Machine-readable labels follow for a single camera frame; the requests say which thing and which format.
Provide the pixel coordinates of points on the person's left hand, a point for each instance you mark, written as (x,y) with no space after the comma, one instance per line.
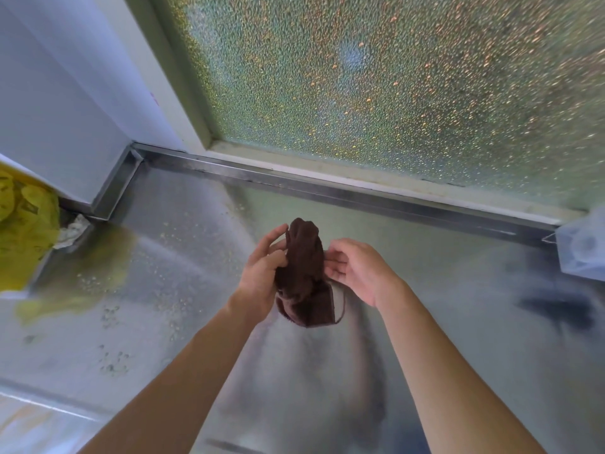
(256,283)

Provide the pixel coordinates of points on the person's right hand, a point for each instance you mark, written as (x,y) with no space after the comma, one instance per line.
(366,274)

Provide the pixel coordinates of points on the person's left thumb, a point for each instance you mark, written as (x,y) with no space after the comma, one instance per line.
(279,260)

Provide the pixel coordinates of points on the person's right thumb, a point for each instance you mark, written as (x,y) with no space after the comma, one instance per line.
(344,245)

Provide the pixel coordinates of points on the brown cloth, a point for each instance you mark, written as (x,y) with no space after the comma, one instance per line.
(305,274)

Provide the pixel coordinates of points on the person's right forearm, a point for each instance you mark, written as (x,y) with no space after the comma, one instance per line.
(444,373)

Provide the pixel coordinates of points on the person's left forearm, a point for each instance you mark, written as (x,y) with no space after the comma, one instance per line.
(179,378)

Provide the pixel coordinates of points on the frosted textured window pane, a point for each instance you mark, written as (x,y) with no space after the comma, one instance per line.
(397,89)

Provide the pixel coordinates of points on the crumpled white rag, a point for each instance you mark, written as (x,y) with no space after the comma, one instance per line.
(71,231)

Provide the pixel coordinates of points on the yellow plastic bag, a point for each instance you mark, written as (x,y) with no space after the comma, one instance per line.
(23,226)

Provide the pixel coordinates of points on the metal counter edge rail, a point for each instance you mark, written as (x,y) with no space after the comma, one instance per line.
(331,191)

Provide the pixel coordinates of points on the pale window frame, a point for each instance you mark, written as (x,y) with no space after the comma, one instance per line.
(175,89)

